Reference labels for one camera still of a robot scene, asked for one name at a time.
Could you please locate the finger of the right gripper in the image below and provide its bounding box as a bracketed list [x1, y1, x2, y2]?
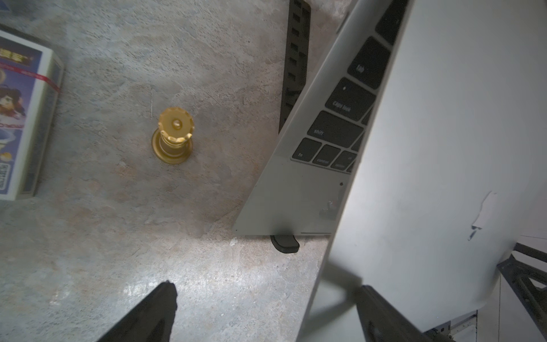
[497, 255, 546, 329]

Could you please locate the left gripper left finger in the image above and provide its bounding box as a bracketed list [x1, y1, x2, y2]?
[98, 282, 177, 342]

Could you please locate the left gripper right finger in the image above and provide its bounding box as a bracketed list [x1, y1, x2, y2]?
[356, 285, 453, 342]

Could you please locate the silver laptop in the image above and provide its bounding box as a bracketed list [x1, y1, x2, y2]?
[234, 1, 546, 341]

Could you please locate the black folding laptop stand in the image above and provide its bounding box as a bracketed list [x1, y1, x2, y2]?
[270, 0, 312, 255]

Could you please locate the brass chess-like piece left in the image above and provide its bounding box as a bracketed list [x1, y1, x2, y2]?
[152, 107, 195, 165]

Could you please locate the purple card box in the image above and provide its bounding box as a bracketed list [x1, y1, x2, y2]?
[1, 30, 64, 201]

